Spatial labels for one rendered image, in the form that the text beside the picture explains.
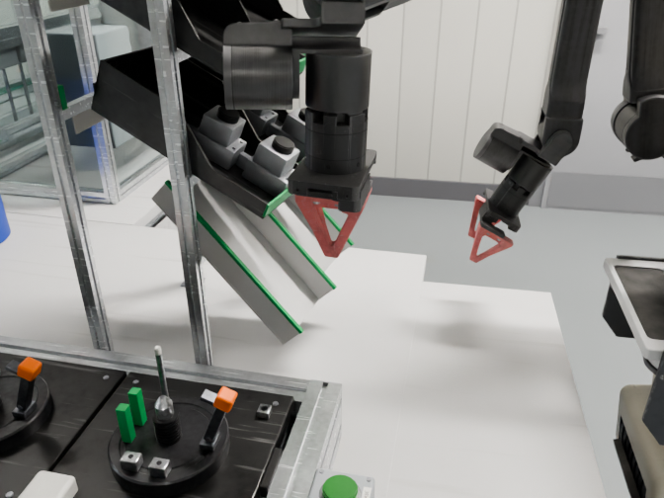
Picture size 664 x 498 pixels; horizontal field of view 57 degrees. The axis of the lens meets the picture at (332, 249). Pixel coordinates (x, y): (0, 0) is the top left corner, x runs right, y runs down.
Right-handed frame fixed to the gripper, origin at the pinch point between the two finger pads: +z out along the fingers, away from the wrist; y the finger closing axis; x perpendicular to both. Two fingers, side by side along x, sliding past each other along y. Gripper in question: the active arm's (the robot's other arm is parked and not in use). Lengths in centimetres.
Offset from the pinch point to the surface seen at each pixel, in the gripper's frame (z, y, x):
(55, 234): 40, -60, -81
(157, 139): -3.2, -17.1, -27.5
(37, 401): 25.7, 3.8, -36.8
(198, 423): 25.0, 2.8, -15.3
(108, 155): 26, -80, -77
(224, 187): 1.7, -15.5, -17.8
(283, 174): 1.0, -20.4, -11.3
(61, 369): 27.8, -4.6, -39.4
